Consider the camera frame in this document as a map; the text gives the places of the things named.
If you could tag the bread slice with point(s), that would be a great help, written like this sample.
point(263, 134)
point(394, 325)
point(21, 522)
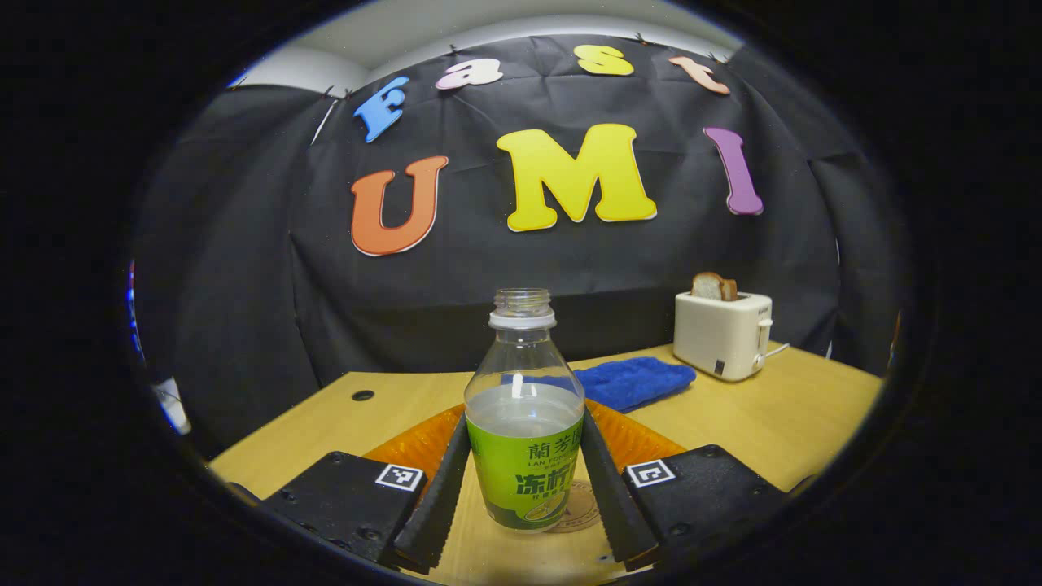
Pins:
point(712, 286)

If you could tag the white toaster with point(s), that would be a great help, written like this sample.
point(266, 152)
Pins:
point(720, 338)

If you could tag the black backdrop cloth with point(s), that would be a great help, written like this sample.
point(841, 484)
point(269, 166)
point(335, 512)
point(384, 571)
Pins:
point(570, 260)

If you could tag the clear green-label water bottle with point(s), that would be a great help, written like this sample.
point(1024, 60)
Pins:
point(525, 456)

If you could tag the round wooden coaster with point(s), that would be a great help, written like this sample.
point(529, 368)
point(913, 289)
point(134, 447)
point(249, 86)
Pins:
point(584, 509)

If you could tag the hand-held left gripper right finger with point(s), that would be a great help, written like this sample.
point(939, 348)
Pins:
point(619, 505)

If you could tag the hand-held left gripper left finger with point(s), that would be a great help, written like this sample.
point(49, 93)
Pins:
point(444, 505)

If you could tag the blue towel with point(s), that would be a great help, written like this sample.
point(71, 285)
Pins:
point(635, 382)

